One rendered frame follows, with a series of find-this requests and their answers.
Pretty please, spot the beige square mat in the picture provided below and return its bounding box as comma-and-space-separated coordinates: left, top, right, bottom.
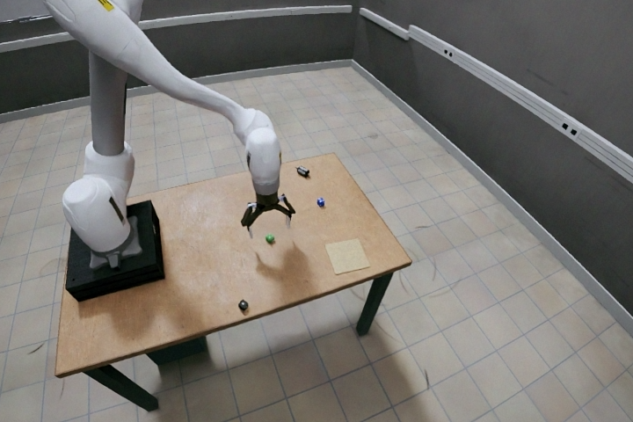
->
324, 238, 370, 275

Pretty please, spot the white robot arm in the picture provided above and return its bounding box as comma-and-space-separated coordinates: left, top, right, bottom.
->
43, 0, 281, 270

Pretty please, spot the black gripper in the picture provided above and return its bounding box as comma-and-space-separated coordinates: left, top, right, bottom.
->
241, 191, 295, 239

